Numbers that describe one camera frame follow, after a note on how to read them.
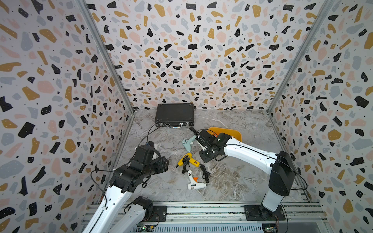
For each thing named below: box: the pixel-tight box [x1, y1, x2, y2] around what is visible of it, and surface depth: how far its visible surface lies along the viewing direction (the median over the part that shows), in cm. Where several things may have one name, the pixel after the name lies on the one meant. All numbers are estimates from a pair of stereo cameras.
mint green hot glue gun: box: [181, 135, 197, 153], surface depth 101 cm
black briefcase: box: [154, 102, 195, 129], surface depth 115 cm
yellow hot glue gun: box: [174, 152, 201, 168], surface depth 92 cm
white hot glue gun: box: [187, 169, 210, 190], surface depth 84 cm
